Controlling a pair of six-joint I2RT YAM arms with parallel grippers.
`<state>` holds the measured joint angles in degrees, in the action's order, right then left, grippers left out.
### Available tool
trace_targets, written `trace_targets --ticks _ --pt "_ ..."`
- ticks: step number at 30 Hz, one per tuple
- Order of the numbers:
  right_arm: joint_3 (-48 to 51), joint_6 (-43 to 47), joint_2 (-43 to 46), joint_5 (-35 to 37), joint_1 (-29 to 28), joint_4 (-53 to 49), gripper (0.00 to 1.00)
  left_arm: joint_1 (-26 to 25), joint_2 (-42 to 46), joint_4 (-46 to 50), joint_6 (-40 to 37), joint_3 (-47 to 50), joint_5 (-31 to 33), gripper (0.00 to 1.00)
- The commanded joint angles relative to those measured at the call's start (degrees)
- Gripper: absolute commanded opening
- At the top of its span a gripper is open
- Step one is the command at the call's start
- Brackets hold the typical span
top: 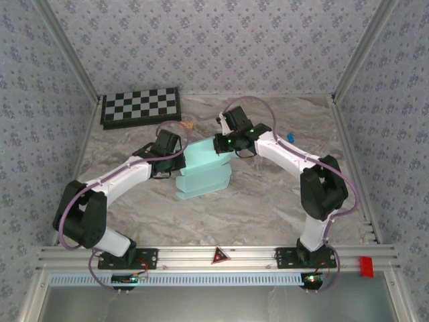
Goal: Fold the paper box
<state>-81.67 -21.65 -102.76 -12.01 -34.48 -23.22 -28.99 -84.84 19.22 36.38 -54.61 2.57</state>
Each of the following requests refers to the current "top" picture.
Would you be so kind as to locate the light teal paper box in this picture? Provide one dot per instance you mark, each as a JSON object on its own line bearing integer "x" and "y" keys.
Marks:
{"x": 201, "y": 174}

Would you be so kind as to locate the small blue USB stick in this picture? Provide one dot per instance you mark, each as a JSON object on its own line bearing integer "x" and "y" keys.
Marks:
{"x": 291, "y": 137}

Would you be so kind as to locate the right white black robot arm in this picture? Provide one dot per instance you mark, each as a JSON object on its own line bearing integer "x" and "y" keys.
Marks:
{"x": 285, "y": 151}

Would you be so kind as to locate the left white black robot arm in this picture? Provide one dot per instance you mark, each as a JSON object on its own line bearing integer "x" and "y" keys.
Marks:
{"x": 117, "y": 177}

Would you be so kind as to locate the small orange tag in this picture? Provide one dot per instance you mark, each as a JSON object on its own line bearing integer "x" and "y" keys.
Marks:
{"x": 187, "y": 126}

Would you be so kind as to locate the black grey chessboard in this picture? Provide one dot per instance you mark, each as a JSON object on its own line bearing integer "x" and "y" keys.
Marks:
{"x": 140, "y": 105}

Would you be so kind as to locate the black red triangle marker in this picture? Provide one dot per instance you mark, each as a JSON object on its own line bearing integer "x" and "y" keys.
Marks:
{"x": 219, "y": 257}

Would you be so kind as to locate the small green circuit board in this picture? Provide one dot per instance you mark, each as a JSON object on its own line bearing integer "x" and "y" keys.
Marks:
{"x": 124, "y": 278}
{"x": 311, "y": 279}

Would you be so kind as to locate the grey metal sheet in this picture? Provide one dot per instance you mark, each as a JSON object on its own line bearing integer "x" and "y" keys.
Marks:
{"x": 214, "y": 305}

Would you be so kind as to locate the aluminium side rail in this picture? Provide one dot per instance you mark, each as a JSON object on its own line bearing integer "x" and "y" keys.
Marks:
{"x": 85, "y": 134}
{"x": 353, "y": 167}

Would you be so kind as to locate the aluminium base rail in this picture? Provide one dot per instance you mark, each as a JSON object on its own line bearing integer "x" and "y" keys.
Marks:
{"x": 187, "y": 258}

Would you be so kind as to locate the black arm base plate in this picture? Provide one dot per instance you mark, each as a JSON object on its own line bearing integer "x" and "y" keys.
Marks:
{"x": 283, "y": 258}
{"x": 149, "y": 260}

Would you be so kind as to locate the aluminium corner post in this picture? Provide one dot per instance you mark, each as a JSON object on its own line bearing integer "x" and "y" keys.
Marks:
{"x": 70, "y": 50}
{"x": 362, "y": 50}

